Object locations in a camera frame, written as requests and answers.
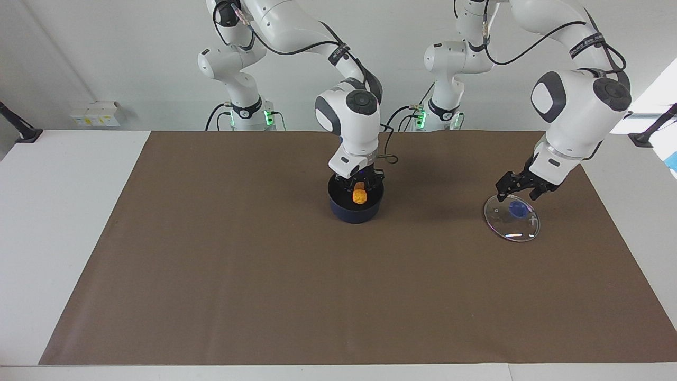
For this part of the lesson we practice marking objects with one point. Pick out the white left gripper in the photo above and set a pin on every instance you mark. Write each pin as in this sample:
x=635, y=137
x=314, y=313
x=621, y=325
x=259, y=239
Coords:
x=555, y=164

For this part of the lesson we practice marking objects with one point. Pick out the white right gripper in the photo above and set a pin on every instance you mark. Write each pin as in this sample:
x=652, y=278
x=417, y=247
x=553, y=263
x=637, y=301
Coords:
x=350, y=159

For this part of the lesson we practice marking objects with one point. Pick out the yellow corn cob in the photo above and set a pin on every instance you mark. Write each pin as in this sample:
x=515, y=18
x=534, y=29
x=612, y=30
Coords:
x=359, y=197

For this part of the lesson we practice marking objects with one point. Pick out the glass lid with purple knob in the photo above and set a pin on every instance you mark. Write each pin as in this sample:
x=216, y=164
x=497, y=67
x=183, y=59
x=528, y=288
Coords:
x=510, y=225

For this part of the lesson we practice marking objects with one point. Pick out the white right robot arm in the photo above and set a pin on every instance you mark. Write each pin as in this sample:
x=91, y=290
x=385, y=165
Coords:
x=365, y=132

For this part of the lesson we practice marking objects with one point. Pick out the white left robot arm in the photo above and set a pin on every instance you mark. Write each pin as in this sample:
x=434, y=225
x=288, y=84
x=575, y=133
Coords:
x=576, y=121

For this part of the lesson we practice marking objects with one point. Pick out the black stand clamp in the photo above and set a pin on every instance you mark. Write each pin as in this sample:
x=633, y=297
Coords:
x=648, y=135
x=21, y=129

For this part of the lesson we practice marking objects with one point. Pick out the brown table mat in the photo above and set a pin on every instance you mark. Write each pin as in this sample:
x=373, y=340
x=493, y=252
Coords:
x=264, y=291

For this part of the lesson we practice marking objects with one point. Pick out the blue object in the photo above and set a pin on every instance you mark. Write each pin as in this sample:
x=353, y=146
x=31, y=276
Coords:
x=671, y=161

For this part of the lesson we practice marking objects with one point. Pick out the white wall socket box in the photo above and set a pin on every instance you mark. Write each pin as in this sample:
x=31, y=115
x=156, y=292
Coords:
x=98, y=114

